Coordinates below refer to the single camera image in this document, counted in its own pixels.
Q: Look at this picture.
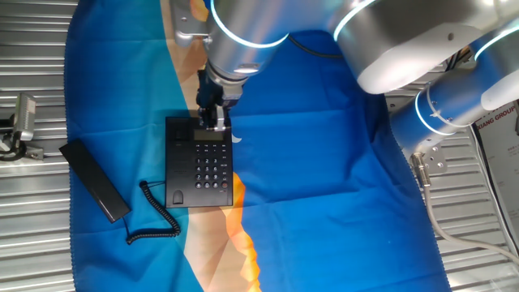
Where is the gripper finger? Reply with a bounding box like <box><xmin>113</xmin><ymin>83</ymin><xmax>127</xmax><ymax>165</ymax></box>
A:
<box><xmin>197</xmin><ymin>105</ymin><xmax>215</xmax><ymax>130</ymax></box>
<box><xmin>213</xmin><ymin>104</ymin><xmax>228</xmax><ymax>132</ymax></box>

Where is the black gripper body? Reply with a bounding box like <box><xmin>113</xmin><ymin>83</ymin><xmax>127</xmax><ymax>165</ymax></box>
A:
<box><xmin>196</xmin><ymin>67</ymin><xmax>245</xmax><ymax>110</ymax></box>

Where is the black telephone handset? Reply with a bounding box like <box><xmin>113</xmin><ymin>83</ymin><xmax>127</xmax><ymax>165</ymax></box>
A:
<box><xmin>58</xmin><ymin>138</ymin><xmax>132</xmax><ymax>225</ymax></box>

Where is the black telephone base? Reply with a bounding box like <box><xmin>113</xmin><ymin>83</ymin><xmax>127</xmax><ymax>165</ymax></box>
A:
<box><xmin>165</xmin><ymin>116</ymin><xmax>234</xmax><ymax>209</ymax></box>

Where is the blue mountain print cloth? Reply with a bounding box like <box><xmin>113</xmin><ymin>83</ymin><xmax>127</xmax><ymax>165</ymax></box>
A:
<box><xmin>63</xmin><ymin>0</ymin><xmax>453</xmax><ymax>292</ymax></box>

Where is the white printed sign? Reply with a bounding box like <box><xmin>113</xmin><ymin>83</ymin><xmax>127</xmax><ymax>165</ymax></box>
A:
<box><xmin>473</xmin><ymin>100</ymin><xmax>519</xmax><ymax>248</ymax></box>

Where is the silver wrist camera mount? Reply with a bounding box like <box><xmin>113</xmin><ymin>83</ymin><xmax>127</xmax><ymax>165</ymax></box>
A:
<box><xmin>169</xmin><ymin>0</ymin><xmax>212</xmax><ymax>48</ymax></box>

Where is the black coiled telephone cord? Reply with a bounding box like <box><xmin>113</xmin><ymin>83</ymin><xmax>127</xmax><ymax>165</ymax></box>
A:
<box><xmin>121</xmin><ymin>180</ymin><xmax>182</xmax><ymax>246</ymax></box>

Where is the camera stand clamp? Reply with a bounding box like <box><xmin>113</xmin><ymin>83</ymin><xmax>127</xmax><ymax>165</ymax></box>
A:
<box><xmin>0</xmin><ymin>115</ymin><xmax>45</xmax><ymax>163</ymax></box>

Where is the thick grey cable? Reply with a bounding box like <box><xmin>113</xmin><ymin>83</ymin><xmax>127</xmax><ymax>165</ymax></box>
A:
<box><xmin>410</xmin><ymin>152</ymin><xmax>519</xmax><ymax>267</ymax></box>

